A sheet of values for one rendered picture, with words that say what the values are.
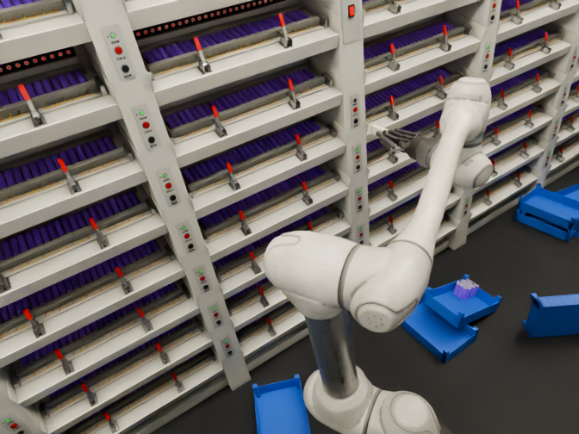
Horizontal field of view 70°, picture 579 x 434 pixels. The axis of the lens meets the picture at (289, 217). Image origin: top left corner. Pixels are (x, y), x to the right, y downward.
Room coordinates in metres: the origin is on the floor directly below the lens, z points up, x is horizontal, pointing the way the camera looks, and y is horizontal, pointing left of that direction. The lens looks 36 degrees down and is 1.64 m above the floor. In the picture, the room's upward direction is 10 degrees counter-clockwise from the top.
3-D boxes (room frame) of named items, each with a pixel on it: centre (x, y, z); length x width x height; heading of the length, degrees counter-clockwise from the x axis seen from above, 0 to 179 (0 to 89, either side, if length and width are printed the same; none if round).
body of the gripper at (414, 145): (1.13, -0.42, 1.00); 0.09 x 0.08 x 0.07; 26
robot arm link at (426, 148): (1.07, -0.45, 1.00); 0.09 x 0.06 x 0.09; 116
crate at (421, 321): (1.18, -0.57, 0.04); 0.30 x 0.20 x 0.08; 26
